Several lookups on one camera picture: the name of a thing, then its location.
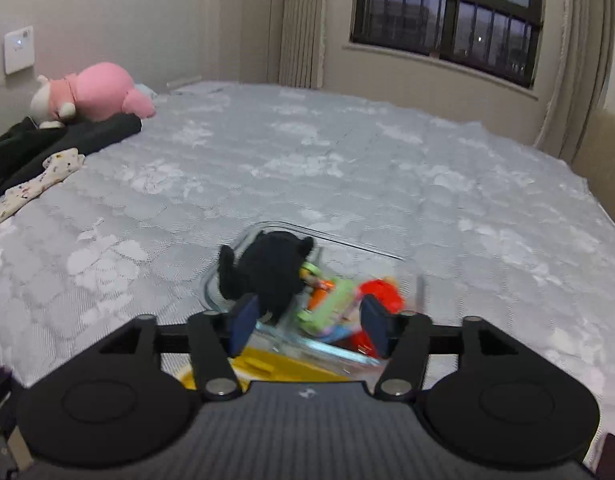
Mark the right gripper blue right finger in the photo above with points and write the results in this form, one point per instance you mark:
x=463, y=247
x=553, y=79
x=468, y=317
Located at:
x=407, y=360

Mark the yellow container lid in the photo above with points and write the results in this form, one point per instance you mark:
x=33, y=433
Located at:
x=267, y=367

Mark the black garment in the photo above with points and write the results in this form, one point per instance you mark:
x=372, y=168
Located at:
x=24, y=147

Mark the beige headboard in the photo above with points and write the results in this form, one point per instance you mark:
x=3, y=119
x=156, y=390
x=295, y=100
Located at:
x=595, y=160

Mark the white patterned cloth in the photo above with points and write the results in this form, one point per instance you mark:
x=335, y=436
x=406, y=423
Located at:
x=57, y=167

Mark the black plush cat toy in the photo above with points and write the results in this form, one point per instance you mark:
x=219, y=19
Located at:
x=268, y=268

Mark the dark window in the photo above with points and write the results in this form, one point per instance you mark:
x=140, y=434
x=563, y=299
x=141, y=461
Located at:
x=496, y=37

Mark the white wall switch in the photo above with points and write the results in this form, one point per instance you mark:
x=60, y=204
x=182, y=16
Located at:
x=19, y=50

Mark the green carrot toy keychain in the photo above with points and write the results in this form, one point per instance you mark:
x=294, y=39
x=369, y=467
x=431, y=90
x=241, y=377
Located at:
x=330, y=300

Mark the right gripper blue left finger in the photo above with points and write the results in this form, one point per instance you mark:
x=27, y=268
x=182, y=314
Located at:
x=216, y=337

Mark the red plastic pig toy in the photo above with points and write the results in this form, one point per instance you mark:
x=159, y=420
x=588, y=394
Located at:
x=379, y=305

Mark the pink plush toy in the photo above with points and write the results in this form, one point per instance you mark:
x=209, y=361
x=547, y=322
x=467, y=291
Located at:
x=95, y=94

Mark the beige curtain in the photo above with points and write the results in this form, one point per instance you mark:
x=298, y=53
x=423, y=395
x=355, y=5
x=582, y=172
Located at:
x=302, y=47

